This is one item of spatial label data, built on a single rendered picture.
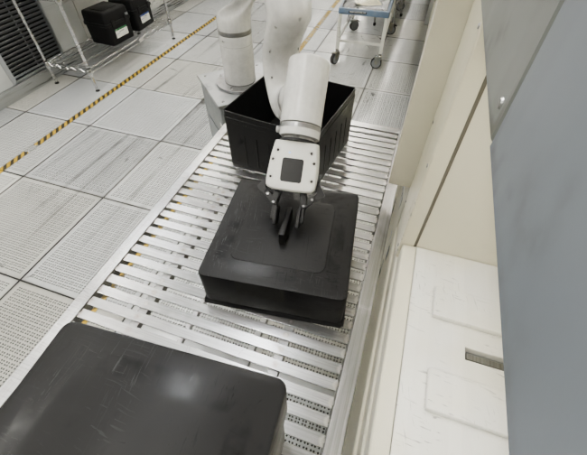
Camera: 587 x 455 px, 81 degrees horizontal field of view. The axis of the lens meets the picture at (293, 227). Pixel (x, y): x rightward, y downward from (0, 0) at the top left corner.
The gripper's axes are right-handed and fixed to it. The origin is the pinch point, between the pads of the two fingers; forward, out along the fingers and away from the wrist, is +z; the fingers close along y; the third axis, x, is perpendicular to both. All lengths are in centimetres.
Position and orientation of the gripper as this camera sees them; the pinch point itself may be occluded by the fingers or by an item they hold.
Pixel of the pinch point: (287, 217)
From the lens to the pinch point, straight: 71.0
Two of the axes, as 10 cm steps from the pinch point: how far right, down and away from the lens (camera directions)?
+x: 1.4, -0.5, 9.9
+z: -1.4, 9.9, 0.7
